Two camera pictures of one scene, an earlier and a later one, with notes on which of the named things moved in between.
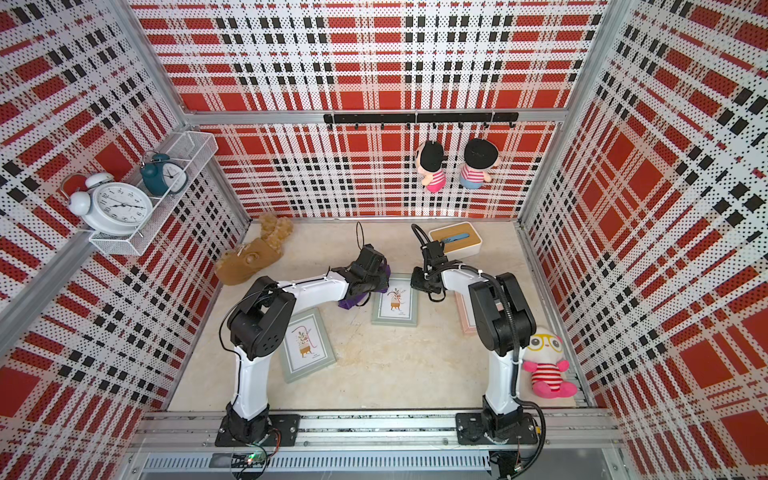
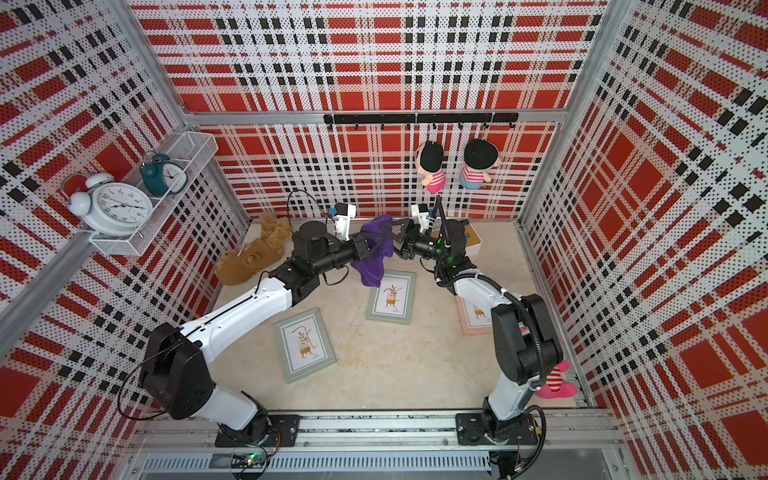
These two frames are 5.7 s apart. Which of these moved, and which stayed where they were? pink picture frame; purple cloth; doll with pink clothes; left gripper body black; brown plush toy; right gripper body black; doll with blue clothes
Moved: right gripper body black; purple cloth; left gripper body black
Stayed: doll with pink clothes; doll with blue clothes; pink picture frame; brown plush toy
